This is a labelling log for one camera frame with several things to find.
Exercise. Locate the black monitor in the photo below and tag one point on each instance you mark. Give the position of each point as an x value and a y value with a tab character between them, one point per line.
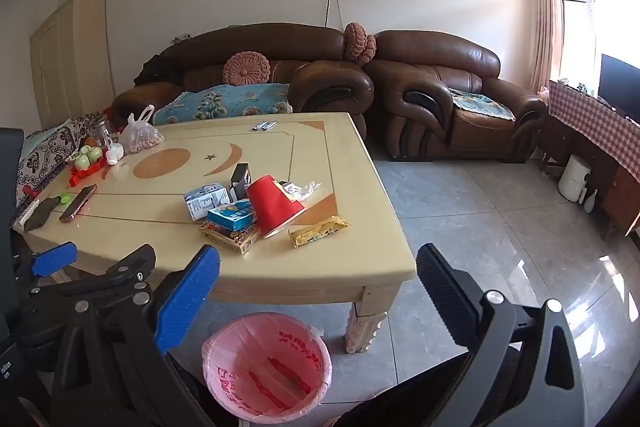
620	87

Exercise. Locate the glass jar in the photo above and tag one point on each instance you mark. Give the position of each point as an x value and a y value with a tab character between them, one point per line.
103	132

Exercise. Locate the beige wooden coffee table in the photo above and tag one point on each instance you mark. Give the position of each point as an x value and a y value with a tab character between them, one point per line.
340	177

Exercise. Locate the brown leather sofa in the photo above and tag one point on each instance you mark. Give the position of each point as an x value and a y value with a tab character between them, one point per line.
310	82

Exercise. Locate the blue cartoon medicine box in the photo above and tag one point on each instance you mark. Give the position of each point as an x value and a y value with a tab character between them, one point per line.
232	214

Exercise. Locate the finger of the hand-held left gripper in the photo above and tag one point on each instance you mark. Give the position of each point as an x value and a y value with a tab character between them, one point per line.
52	258
117	272

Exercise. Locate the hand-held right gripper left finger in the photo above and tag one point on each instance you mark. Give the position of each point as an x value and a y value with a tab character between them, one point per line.
187	297

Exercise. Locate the red patterned box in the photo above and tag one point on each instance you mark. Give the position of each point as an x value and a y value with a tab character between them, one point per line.
227	241

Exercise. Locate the smartphone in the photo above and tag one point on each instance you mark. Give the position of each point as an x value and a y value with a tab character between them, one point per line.
77	204

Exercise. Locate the white round appliance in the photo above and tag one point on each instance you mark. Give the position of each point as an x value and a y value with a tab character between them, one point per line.
574	179

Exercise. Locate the black white floral cover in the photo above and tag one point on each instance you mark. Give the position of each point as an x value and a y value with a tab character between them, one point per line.
45	152

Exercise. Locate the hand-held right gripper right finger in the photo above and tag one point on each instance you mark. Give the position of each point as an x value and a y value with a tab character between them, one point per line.
447	289

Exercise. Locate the pink round cushion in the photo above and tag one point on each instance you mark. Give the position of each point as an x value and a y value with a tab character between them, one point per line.
354	42
370	51
246	68

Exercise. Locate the brown leather armchair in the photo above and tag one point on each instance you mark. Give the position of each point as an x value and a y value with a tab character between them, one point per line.
440	127

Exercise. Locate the plastic bag of peanuts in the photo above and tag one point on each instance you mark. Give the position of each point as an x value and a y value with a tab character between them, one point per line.
140	137

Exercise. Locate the red plastic tray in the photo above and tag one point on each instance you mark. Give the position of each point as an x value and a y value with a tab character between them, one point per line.
82	174

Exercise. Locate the teal seat cover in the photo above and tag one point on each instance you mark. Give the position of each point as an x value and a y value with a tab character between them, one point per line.
482	104

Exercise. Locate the white bottle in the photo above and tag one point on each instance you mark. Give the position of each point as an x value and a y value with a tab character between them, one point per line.
590	202

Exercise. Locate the red checked tablecloth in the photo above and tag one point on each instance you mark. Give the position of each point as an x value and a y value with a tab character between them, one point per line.
595	127

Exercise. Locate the pink lined trash bin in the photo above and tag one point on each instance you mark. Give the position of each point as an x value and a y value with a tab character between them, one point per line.
267	372

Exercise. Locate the blue floral sofa cover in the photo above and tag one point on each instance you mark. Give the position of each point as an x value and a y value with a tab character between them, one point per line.
225	104

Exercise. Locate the white and blue medicine box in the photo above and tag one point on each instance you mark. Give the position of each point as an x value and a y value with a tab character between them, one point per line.
205	202

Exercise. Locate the small white plastic bag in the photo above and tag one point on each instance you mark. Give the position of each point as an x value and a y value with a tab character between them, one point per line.
115	154

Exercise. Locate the beige curtain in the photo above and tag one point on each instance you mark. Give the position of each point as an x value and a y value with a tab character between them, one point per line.
545	12

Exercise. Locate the clear plastic wrapper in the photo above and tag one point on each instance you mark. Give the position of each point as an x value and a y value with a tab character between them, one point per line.
305	190

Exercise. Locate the black clothing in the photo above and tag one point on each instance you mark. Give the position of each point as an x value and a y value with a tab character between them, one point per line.
157	69

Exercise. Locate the red paper cup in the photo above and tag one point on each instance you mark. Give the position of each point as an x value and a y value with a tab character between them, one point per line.
272	204

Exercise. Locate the black flat tool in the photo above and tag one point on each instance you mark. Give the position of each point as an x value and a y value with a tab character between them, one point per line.
42	214

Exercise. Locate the yellow snack wrapper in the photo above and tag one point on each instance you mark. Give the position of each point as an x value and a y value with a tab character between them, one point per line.
317	232

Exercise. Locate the small black box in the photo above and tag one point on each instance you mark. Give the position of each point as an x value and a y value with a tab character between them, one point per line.
240	182

